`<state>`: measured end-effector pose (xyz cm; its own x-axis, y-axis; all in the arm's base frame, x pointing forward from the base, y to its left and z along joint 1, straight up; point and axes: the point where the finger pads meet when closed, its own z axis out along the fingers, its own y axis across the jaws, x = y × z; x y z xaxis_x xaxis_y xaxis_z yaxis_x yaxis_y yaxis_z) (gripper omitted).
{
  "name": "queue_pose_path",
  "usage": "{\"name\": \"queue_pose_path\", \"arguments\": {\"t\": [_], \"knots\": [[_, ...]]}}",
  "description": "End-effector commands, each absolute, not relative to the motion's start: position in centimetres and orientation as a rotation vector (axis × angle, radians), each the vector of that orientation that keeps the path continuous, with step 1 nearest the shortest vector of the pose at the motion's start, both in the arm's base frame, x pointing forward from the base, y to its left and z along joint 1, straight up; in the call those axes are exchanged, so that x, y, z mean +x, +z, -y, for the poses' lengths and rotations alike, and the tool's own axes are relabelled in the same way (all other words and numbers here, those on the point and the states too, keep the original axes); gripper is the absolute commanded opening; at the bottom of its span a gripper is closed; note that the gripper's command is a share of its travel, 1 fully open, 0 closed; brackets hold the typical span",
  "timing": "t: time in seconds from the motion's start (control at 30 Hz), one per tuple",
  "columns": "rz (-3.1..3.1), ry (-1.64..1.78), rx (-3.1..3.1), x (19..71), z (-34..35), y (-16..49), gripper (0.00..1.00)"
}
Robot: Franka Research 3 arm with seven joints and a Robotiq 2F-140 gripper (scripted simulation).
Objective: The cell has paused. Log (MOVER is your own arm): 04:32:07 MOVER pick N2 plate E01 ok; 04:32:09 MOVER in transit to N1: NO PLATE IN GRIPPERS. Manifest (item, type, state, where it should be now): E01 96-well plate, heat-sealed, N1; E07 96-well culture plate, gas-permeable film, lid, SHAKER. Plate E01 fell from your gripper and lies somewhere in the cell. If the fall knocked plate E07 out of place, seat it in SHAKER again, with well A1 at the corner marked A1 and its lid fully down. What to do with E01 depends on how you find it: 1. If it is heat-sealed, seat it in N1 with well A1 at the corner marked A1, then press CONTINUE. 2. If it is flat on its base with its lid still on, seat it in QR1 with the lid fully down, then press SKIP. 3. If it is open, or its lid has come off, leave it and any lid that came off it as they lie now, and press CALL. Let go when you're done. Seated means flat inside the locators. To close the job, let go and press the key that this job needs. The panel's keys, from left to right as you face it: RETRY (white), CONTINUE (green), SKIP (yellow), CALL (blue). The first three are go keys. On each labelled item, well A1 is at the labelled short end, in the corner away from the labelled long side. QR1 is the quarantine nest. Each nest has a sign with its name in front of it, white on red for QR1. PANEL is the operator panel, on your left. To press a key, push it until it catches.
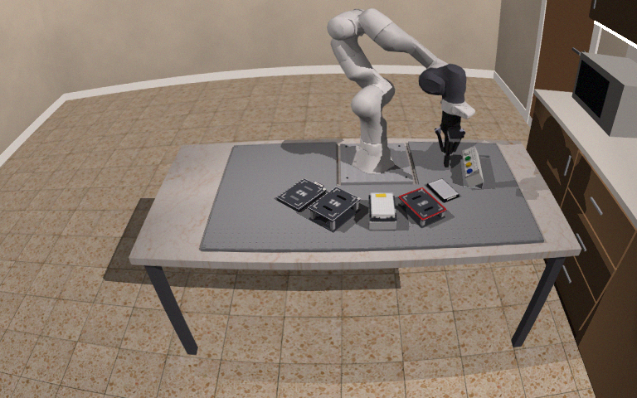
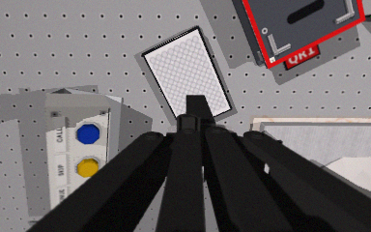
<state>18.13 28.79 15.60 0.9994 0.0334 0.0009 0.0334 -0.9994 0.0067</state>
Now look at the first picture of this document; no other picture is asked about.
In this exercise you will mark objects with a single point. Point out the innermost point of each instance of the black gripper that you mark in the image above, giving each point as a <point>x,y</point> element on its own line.
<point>450,147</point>

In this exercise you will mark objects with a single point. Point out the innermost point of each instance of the grey operator button panel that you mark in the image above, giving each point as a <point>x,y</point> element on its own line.
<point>471,171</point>

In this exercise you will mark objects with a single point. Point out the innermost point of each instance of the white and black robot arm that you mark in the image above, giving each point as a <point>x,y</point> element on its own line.
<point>449,80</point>

